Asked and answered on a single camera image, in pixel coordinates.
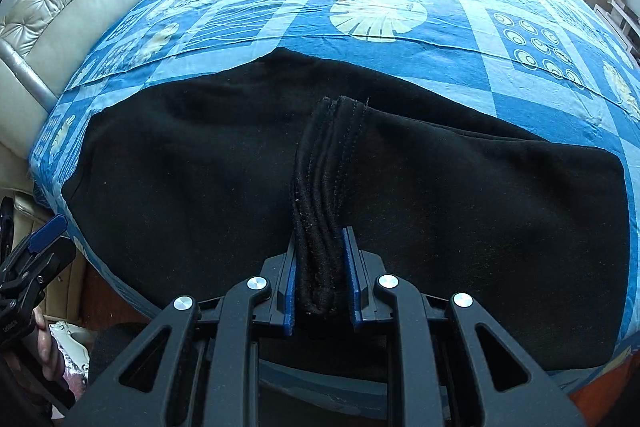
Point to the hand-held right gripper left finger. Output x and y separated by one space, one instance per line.
289 297

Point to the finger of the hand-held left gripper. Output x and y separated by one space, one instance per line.
47 231
6 222

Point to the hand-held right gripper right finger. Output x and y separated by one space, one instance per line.
353 292

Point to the black pants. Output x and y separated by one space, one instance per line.
175 167

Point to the person's left hand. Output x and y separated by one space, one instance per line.
46 349

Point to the beige bedside cabinet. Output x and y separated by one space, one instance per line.
35 207

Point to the white patterned cloth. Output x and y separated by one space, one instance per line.
70 347

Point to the grey tufted leather headboard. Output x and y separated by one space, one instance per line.
75 7

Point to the bed with blue patterned cover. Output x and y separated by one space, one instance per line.
400 57

